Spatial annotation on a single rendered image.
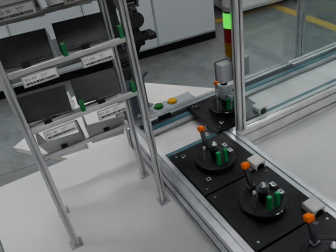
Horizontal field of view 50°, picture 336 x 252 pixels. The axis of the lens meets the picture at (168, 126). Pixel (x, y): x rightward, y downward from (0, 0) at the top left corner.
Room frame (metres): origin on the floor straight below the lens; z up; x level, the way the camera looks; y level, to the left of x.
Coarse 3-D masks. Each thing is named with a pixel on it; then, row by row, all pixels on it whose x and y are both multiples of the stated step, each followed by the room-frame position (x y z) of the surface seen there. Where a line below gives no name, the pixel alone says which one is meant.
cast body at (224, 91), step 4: (220, 84) 1.28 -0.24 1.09; (224, 84) 1.27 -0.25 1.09; (228, 84) 1.27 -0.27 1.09; (220, 88) 1.27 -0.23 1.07; (224, 88) 1.25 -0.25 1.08; (228, 88) 1.26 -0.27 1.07; (216, 92) 1.30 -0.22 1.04; (220, 92) 1.27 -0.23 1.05; (224, 92) 1.25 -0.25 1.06; (228, 92) 1.26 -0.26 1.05; (232, 92) 1.26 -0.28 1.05; (220, 96) 1.27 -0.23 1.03; (224, 96) 1.25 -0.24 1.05; (228, 96) 1.25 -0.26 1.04; (232, 96) 1.24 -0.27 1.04; (224, 100) 1.25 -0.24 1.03; (232, 100) 1.24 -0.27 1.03
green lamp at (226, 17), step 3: (222, 12) 1.17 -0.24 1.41; (222, 15) 1.16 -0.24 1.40; (225, 15) 1.14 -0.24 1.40; (228, 15) 1.14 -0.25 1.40; (225, 18) 1.15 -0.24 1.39; (228, 18) 1.14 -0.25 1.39; (225, 21) 1.15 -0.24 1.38; (228, 21) 1.14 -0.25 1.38; (225, 24) 1.15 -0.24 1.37; (228, 24) 1.14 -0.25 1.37; (225, 27) 1.15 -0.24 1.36; (228, 27) 1.14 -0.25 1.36
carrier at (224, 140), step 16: (208, 144) 1.03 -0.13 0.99; (224, 144) 0.99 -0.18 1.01; (176, 160) 1.00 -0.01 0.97; (192, 160) 0.98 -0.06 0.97; (208, 160) 0.94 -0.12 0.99; (224, 160) 0.92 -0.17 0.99; (240, 160) 0.94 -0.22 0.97; (256, 160) 0.90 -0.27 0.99; (192, 176) 0.90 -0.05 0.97; (208, 176) 0.89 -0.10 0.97; (224, 176) 0.87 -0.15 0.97; (240, 176) 0.86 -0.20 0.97; (208, 192) 0.81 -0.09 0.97
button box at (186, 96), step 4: (188, 92) 1.49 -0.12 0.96; (176, 96) 1.47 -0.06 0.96; (180, 96) 1.46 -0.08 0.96; (184, 96) 1.45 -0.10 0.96; (188, 96) 1.45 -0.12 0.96; (192, 96) 1.44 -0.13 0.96; (176, 100) 1.43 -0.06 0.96; (180, 100) 1.42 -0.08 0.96; (184, 100) 1.42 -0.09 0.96; (164, 104) 1.41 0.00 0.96; (168, 104) 1.41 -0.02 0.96; (172, 104) 1.40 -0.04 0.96; (152, 108) 1.40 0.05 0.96; (160, 108) 1.38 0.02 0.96; (164, 108) 1.38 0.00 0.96; (152, 112) 1.38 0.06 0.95
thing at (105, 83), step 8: (96, 72) 0.95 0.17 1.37; (104, 72) 0.95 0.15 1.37; (112, 72) 0.96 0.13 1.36; (72, 80) 0.93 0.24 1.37; (80, 80) 0.94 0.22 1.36; (88, 80) 0.94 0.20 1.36; (96, 80) 0.94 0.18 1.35; (104, 80) 0.94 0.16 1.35; (112, 80) 0.95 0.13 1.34; (80, 88) 0.93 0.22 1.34; (88, 88) 0.93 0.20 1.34; (96, 88) 0.93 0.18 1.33; (104, 88) 0.93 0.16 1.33; (112, 88) 0.94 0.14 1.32; (120, 88) 0.94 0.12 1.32; (80, 96) 0.92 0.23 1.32; (88, 96) 0.92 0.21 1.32; (96, 96) 0.92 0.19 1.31; (104, 96) 0.92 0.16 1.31
